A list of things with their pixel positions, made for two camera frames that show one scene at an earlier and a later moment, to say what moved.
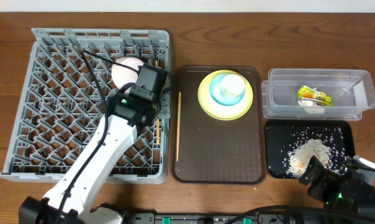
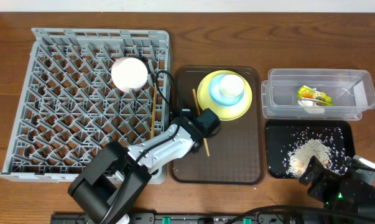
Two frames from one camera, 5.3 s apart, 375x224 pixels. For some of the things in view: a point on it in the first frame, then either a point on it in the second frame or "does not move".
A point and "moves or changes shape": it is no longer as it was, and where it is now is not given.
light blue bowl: x=220 y=97 does not move
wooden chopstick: x=179 y=114 moves or changes shape
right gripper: x=328 y=179 does not move
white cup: x=232 y=86 does not move
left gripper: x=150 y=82 to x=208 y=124
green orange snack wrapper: x=305 y=92 does not move
